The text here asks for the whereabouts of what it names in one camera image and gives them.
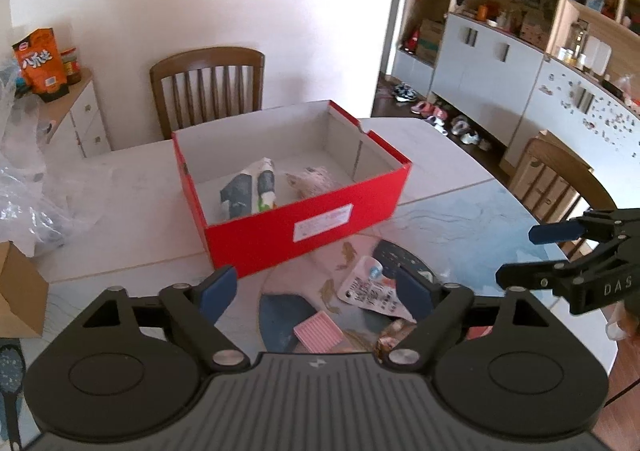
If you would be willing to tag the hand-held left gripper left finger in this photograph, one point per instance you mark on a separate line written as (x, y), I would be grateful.
(220, 292)

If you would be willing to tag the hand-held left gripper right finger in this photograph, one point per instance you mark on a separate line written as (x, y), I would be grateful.
(412, 292)

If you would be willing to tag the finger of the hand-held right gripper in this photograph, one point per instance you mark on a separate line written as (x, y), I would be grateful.
(525, 276)
(555, 233)

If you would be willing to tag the white printed pouch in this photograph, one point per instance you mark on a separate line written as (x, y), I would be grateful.
(365, 291)

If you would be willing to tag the red cardboard shoe box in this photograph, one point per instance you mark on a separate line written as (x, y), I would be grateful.
(240, 246)

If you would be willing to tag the pink ribbed box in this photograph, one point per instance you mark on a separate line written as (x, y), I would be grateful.
(317, 331)

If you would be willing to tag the person's right hand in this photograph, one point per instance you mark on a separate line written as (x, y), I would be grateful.
(622, 326)

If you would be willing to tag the brown snack packet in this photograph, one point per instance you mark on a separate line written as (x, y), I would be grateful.
(392, 337)

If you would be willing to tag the wooden chair with cutout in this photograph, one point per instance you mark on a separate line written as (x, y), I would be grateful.
(575, 171)

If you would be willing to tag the round fish print mat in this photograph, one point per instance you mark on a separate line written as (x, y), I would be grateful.
(282, 318)

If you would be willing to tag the dark blue white packet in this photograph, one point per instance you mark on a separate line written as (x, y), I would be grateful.
(237, 196)

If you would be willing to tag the green white packet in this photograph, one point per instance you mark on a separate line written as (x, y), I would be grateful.
(266, 181)

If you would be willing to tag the doll face plush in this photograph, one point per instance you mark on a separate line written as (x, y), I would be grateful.
(310, 181)

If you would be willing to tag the row of shoes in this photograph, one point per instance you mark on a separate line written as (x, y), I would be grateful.
(450, 123)

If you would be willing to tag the white plastic container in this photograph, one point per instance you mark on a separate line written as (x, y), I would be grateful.
(598, 55)

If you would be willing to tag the tall glass jar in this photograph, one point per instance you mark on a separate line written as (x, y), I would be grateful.
(578, 40)

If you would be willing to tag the brown cardboard box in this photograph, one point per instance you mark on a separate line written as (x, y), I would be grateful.
(20, 291)

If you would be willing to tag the clear plastic bags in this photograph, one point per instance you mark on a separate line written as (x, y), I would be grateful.
(30, 181)

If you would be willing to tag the white drawer cabinet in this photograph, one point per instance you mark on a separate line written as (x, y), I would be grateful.
(87, 116)

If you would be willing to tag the cardboard box on shelf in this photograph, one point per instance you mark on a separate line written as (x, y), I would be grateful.
(430, 40)

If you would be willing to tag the wooden slat-back chair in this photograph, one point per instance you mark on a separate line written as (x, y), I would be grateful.
(205, 58)

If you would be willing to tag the glass jar with red label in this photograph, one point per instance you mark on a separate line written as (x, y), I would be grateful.
(71, 68)

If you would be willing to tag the orange snack bag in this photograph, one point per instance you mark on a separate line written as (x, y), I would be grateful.
(42, 61)

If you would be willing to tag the white wall storage unit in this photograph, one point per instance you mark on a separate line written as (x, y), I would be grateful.
(480, 71)

